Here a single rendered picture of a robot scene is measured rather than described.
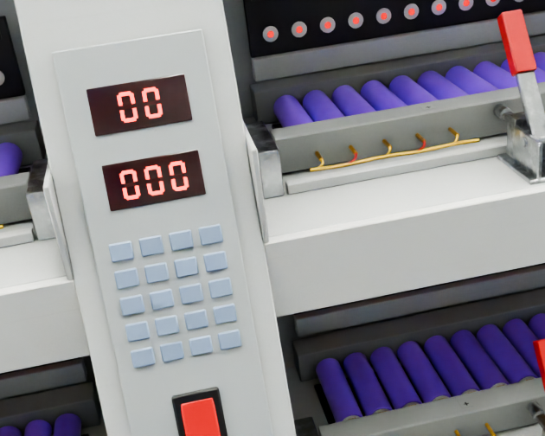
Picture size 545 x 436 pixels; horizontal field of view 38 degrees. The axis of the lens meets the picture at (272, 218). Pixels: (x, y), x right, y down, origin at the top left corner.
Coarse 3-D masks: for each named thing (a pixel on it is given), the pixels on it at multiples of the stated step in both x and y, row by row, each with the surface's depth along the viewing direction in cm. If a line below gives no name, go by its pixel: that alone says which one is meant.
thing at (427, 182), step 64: (256, 0) 53; (320, 0) 54; (384, 0) 55; (448, 0) 56; (512, 0) 57; (256, 64) 55; (320, 64) 56; (384, 64) 56; (448, 64) 55; (512, 64) 43; (256, 128) 46; (320, 128) 46; (384, 128) 46; (448, 128) 47; (512, 128) 43; (256, 192) 38; (320, 192) 44; (384, 192) 43; (448, 192) 42; (512, 192) 41; (320, 256) 40; (384, 256) 41; (448, 256) 41; (512, 256) 42
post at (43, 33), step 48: (48, 0) 36; (96, 0) 36; (144, 0) 36; (192, 0) 37; (48, 48) 36; (48, 96) 36; (48, 144) 37; (240, 144) 38; (240, 192) 38; (240, 240) 39; (96, 288) 38; (96, 336) 38; (288, 432) 41
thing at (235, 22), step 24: (0, 0) 54; (240, 0) 57; (240, 24) 57; (240, 48) 57; (24, 72) 55; (240, 72) 57; (240, 96) 58; (288, 336) 61; (288, 360) 61; (72, 384) 59; (96, 384) 59
